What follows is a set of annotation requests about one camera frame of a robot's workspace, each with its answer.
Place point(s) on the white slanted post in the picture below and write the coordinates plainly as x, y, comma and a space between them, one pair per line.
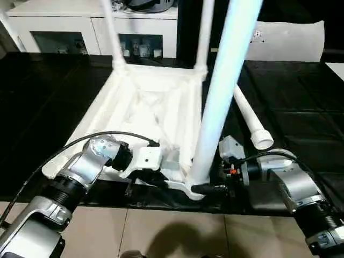
12, 29

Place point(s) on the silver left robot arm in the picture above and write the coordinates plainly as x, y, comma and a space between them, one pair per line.
80, 166

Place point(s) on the dark robot foot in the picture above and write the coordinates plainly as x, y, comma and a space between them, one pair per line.
133, 254

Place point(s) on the dark helmet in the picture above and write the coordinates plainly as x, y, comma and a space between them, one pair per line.
150, 5

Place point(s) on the white plastic table leg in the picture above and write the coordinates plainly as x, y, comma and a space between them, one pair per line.
251, 115
228, 67
204, 35
114, 35

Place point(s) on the white cabinet with glass doors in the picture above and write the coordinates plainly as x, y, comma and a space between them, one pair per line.
80, 24

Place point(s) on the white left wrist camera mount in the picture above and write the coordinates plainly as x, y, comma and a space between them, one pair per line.
147, 160

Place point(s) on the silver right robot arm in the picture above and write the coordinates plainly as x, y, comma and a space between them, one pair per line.
298, 182

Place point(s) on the white plastic seat panel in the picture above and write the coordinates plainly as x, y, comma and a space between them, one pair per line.
290, 40

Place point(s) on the black cabinet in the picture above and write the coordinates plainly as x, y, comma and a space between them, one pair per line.
188, 27

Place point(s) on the black table mat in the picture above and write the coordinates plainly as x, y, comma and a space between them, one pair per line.
301, 107

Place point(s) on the white plastic table top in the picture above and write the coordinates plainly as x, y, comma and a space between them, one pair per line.
150, 107

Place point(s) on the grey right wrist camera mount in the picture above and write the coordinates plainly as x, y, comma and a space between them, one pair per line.
231, 147

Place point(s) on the white flat board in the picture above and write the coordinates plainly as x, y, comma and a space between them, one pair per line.
336, 69

